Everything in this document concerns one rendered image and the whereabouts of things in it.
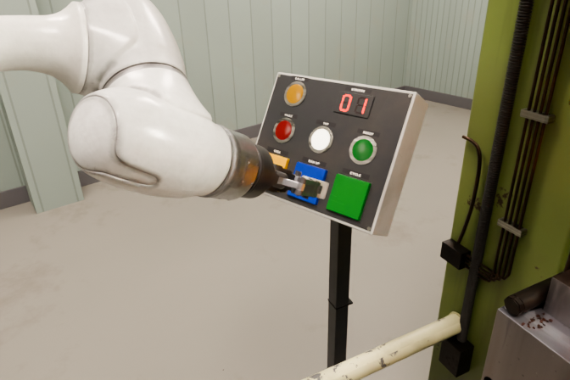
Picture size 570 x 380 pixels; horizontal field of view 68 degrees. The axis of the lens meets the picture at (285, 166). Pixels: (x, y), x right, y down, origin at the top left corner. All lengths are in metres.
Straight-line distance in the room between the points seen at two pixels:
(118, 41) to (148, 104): 0.11
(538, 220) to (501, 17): 0.38
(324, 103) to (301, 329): 1.27
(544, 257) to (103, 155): 0.80
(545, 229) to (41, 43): 0.85
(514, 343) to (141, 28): 0.69
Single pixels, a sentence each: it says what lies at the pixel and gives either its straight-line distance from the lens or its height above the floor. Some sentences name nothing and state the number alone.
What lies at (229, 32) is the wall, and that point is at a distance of 3.78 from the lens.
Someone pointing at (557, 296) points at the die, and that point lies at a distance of 0.78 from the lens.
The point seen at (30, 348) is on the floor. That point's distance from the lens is 2.22.
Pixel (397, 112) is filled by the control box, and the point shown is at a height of 1.16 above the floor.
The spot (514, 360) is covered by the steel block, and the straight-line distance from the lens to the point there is 0.81.
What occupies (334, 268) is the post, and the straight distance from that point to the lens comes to 1.11.
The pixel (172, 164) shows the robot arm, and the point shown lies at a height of 1.24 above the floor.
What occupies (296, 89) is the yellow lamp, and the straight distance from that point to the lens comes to 0.96.
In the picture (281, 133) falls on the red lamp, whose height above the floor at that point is 1.08.
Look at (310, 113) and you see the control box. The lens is 0.93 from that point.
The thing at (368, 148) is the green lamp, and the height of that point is 1.09.
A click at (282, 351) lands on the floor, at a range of 1.90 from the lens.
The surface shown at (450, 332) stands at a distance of 1.15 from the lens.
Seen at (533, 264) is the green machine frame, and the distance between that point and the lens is 0.98.
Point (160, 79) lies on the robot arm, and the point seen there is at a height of 1.31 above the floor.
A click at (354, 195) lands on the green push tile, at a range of 0.83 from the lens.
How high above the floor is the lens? 1.40
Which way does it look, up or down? 24 degrees down
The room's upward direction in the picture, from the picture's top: 2 degrees counter-clockwise
